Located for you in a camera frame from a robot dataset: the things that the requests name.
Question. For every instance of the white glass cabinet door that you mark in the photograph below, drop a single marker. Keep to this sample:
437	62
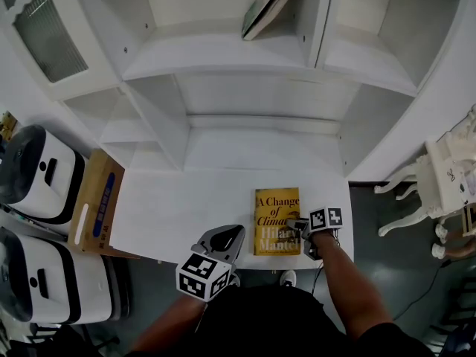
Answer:
48	35

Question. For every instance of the person's black clothing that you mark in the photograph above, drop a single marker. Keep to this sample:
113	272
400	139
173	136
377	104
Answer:
267	325

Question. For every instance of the yellow book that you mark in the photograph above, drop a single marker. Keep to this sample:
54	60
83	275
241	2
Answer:
271	218

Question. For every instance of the person's left white shoe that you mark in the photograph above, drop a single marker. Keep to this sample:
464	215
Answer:
235	280

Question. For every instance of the person's right forearm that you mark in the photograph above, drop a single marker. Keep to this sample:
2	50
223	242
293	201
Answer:
346	285

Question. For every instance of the white and black robot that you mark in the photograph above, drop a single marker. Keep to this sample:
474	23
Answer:
56	277
35	173

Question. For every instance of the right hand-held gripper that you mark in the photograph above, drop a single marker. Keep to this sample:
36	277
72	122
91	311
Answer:
325	218

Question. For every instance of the black chair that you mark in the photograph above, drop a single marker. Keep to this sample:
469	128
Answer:
459	311

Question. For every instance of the person's left forearm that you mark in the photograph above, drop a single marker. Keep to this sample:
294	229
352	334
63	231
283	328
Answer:
175	322

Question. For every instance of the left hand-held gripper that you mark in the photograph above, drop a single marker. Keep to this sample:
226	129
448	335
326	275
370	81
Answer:
202	275

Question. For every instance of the green book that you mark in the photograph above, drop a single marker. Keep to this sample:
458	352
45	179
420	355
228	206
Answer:
266	6

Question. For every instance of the person's white shoe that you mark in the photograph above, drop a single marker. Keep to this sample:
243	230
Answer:
235	280
288	277

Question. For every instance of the person's right white shoe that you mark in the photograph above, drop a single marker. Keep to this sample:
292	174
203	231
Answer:
288	277

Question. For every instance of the white shelf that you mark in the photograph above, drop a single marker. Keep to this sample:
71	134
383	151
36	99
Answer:
238	99

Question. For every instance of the brown cardboard box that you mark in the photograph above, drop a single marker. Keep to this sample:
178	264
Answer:
98	199

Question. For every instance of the white ornate table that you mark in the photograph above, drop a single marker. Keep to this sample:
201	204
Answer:
439	184

